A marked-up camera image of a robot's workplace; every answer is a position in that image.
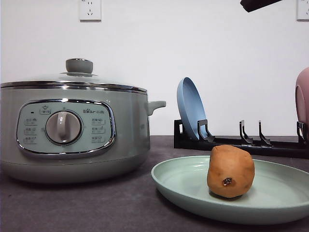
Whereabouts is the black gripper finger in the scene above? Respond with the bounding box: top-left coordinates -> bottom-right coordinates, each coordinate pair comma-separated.
240,0 -> 282,12

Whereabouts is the brown potato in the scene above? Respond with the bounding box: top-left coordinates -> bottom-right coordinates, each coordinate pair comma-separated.
207,145 -> 255,198

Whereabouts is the glass steamer lid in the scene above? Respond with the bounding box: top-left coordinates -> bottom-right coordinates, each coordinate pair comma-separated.
1,58 -> 148,95

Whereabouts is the green plate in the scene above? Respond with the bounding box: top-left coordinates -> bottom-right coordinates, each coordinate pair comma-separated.
151,155 -> 309,225

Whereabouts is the pink plate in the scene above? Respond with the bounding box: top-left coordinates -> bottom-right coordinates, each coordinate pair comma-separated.
295,67 -> 309,142

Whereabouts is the blue plate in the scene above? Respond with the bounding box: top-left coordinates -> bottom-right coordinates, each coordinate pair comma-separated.
177,77 -> 207,140

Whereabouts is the black plate rack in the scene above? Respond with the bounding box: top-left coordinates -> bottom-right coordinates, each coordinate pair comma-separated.
173,119 -> 309,159

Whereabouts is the green electric steamer pot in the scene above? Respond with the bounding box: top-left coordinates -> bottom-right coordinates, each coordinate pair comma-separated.
0,86 -> 166,184

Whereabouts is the white wall socket right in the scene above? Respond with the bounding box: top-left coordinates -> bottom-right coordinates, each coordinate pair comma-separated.
296,0 -> 309,23

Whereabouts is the white wall socket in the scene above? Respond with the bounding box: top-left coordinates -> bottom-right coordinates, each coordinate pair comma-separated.
79,0 -> 102,23
296,0 -> 309,23

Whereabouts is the white wall socket left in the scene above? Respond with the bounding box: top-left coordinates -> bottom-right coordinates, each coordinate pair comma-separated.
79,0 -> 102,23

